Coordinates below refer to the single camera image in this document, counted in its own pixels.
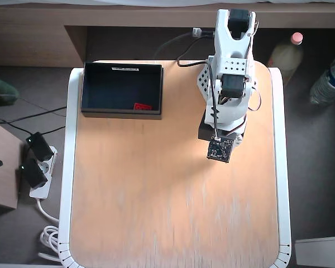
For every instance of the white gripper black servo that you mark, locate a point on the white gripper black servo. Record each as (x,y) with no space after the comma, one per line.
(239,138)

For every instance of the red lego block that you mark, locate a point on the red lego block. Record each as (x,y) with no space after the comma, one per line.
(142,107)

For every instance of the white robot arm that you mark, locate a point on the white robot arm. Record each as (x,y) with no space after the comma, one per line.
(229,53)

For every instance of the black rectangular box bin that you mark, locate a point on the black rectangular box bin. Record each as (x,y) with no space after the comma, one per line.
(114,86)

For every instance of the yellow juice bottle pink cap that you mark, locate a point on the yellow juice bottle pink cap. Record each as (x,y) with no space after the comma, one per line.
(286,56)

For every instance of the clear water bottle blue label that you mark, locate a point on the clear water bottle blue label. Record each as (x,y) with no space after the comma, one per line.
(328,83)

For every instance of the black power adapter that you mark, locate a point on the black power adapter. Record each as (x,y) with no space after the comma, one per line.
(40,146)
(33,173)

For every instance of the grey box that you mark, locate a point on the grey box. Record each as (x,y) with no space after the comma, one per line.
(321,252)

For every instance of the white power strip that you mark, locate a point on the white power strip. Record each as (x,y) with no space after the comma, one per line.
(42,192)

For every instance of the dark green fabric object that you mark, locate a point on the dark green fabric object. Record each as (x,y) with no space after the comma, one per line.
(1,89)

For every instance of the brown cardboard box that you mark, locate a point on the brown cardboard box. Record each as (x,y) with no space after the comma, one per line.
(2,184)

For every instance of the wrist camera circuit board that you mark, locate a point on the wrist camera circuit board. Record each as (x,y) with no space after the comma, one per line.
(220,150)

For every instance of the brown wooden bed frame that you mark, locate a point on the brown wooden bed frame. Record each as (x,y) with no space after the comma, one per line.
(30,36)

